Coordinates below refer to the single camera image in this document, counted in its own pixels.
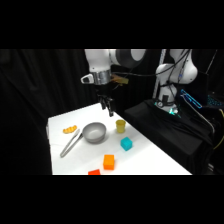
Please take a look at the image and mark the orange croissant toy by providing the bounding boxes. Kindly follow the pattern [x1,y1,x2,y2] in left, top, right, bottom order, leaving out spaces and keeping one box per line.
[62,124,78,135]

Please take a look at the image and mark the grey bowl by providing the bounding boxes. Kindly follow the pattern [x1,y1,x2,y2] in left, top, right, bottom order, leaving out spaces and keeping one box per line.
[81,121,108,145]

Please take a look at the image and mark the yellow cup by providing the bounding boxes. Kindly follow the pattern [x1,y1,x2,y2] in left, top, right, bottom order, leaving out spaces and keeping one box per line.
[115,119,127,134]

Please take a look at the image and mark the orange cube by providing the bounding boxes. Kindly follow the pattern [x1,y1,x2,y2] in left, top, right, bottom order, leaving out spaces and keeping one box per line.
[102,153,116,171]

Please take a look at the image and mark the metal tongs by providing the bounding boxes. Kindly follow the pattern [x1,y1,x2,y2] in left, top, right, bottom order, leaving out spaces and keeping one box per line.
[59,128,84,159]

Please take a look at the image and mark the black robot stand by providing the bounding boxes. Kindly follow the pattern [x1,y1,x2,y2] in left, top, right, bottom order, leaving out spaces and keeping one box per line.
[123,98,221,175]

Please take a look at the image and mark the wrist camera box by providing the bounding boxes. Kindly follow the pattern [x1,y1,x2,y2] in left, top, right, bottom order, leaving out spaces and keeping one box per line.
[111,74,130,86]

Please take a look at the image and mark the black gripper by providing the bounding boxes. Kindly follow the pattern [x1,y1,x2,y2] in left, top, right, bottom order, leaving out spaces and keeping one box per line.
[95,84,115,118]

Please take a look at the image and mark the blue lit keyboard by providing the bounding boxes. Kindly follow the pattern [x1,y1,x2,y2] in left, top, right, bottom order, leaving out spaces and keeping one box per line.
[206,93,224,109]

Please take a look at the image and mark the black curtain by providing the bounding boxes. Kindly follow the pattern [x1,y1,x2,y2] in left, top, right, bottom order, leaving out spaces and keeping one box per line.
[0,49,101,176]

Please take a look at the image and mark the red cube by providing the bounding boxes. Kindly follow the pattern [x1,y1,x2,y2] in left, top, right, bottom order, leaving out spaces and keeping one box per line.
[87,168,102,176]

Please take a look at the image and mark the blue cube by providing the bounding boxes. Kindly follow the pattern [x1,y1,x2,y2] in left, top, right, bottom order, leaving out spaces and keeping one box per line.
[120,136,134,152]

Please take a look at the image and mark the black cable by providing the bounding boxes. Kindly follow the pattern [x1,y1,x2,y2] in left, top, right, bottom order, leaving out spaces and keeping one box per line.
[113,49,193,108]

